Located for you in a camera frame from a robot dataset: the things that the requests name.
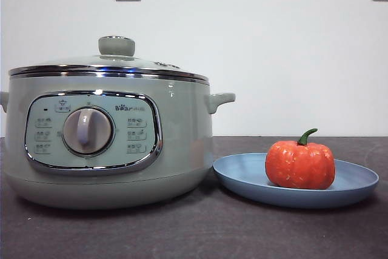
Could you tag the blue round plate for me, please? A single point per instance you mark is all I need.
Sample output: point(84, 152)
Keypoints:
point(242, 180)

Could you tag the pale green electric steamer pot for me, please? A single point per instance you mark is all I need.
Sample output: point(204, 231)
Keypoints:
point(182, 137)

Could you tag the glass lid with green knob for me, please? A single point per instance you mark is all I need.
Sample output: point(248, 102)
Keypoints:
point(116, 46)

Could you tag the orange pumpkin with green stem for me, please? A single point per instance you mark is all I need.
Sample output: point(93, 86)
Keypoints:
point(300, 165)

